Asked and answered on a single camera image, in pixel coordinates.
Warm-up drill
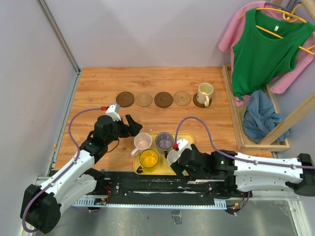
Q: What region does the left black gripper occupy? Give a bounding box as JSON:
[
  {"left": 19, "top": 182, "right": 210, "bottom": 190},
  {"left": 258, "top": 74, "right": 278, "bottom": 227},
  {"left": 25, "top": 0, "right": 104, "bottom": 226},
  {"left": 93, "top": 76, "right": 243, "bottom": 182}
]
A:
[{"left": 105, "top": 114, "right": 142, "bottom": 145}]

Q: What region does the white cup green handle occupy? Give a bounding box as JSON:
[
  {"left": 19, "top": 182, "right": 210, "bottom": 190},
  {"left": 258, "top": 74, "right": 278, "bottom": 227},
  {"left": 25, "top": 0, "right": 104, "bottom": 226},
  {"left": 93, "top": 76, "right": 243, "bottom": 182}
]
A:
[{"left": 166, "top": 150, "right": 182, "bottom": 166}]

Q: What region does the dark wooden coaster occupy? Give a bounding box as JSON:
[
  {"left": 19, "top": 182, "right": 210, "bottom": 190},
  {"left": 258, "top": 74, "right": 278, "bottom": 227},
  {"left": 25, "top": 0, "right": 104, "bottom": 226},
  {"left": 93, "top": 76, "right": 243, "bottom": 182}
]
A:
[
  {"left": 154, "top": 92, "right": 173, "bottom": 108},
  {"left": 192, "top": 93, "right": 206, "bottom": 108},
  {"left": 116, "top": 91, "right": 134, "bottom": 108}
]

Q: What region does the woven rattan coaster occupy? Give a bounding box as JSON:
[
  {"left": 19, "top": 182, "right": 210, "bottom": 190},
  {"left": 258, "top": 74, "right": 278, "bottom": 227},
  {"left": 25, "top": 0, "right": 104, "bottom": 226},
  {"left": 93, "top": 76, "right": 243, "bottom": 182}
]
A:
[
  {"left": 135, "top": 93, "right": 153, "bottom": 107},
  {"left": 173, "top": 91, "right": 191, "bottom": 106}
]

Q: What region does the cream plastic cup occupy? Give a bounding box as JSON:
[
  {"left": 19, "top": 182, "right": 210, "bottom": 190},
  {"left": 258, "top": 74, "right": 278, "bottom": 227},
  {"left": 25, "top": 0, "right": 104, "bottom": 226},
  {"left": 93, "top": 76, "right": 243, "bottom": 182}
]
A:
[{"left": 196, "top": 83, "right": 214, "bottom": 107}]

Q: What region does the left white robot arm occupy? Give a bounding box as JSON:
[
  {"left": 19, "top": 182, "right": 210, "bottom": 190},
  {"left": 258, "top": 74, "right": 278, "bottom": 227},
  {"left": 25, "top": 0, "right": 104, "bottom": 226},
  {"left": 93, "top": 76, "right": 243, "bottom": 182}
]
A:
[{"left": 20, "top": 115, "right": 143, "bottom": 234}]

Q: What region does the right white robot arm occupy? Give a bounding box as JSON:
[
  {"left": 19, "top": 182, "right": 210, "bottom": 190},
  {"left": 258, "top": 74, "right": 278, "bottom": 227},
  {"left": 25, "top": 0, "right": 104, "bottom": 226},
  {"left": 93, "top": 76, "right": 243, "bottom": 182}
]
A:
[{"left": 167, "top": 143, "right": 315, "bottom": 197}]

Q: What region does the pink plastic cup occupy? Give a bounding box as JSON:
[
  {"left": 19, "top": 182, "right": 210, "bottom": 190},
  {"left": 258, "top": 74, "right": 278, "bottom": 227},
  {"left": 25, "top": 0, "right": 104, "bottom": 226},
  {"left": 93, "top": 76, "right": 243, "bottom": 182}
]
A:
[{"left": 131, "top": 133, "right": 153, "bottom": 157}]

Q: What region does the purple plastic cup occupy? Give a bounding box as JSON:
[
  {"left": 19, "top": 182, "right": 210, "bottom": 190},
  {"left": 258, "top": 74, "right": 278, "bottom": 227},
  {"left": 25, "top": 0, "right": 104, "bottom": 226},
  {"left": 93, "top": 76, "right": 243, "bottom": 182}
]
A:
[{"left": 155, "top": 132, "right": 174, "bottom": 155}]

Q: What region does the yellow transparent cup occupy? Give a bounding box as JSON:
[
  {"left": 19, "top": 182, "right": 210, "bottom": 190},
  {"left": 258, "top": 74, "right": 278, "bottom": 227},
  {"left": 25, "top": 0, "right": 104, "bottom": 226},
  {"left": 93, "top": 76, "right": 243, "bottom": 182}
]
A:
[{"left": 136, "top": 149, "right": 159, "bottom": 174}]

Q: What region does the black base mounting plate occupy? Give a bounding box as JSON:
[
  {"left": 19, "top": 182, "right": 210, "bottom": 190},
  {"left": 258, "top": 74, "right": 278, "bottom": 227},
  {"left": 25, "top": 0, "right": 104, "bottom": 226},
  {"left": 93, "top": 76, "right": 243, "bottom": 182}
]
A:
[{"left": 46, "top": 170, "right": 283, "bottom": 207}]

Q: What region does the blue crumpled cloth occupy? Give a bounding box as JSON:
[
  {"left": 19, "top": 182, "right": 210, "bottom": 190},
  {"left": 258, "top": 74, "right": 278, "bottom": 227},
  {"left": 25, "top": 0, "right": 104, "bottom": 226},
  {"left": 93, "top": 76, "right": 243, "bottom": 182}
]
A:
[{"left": 243, "top": 90, "right": 286, "bottom": 143}]

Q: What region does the green tank top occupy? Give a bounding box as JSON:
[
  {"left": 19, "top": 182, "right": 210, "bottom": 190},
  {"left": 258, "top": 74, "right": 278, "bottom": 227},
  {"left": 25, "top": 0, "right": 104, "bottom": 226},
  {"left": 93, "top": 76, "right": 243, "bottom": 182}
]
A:
[{"left": 232, "top": 8, "right": 315, "bottom": 100}]

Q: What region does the yellow clothes hanger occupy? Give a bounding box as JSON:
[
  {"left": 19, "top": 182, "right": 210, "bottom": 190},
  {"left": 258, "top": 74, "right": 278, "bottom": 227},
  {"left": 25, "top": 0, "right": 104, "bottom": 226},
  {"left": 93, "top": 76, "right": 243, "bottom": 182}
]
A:
[{"left": 238, "top": 2, "right": 315, "bottom": 55}]

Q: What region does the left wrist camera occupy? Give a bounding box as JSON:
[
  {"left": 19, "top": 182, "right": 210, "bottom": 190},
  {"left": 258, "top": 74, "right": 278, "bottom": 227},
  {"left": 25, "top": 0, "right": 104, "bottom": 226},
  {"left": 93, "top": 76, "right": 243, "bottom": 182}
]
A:
[{"left": 101, "top": 103, "right": 122, "bottom": 121}]

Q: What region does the wooden clothes rack frame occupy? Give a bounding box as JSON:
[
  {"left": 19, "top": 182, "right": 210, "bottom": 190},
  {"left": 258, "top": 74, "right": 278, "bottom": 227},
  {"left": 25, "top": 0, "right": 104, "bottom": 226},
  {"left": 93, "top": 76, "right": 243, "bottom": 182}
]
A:
[{"left": 219, "top": 0, "right": 315, "bottom": 152}]

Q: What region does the aluminium rail frame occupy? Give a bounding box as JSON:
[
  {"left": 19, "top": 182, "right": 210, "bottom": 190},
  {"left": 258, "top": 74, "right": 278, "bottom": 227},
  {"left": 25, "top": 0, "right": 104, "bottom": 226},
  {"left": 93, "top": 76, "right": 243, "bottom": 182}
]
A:
[{"left": 18, "top": 176, "right": 307, "bottom": 236}]

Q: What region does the aluminium corner post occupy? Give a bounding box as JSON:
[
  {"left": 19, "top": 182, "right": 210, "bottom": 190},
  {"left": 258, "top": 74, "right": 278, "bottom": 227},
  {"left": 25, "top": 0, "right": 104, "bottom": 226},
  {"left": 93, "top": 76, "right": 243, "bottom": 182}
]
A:
[{"left": 36, "top": 0, "right": 81, "bottom": 74}]

